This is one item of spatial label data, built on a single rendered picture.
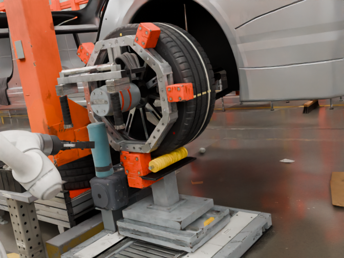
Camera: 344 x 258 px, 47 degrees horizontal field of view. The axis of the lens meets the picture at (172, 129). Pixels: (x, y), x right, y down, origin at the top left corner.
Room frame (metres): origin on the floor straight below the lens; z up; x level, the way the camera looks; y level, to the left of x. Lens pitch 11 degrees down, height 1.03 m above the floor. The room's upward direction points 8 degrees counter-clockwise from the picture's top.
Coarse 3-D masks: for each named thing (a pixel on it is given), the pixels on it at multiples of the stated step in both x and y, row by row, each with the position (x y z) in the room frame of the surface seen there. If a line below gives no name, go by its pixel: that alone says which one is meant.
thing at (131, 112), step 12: (108, 60) 2.03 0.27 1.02; (144, 72) 1.89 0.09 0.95; (144, 84) 1.90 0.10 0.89; (156, 84) 1.86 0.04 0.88; (156, 96) 1.85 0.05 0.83; (144, 108) 1.94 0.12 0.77; (156, 108) 1.89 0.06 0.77; (132, 120) 1.97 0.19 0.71; (144, 120) 1.92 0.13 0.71; (120, 132) 2.01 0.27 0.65; (132, 132) 2.03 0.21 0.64; (144, 132) 2.05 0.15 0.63
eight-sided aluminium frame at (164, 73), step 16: (96, 48) 1.92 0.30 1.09; (96, 64) 2.02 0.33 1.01; (160, 64) 1.69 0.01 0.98; (160, 80) 1.69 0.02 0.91; (160, 96) 1.70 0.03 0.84; (176, 112) 1.72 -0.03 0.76; (112, 128) 1.99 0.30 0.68; (160, 128) 1.72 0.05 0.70; (112, 144) 1.93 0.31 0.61; (128, 144) 1.86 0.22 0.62; (144, 144) 1.79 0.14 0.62
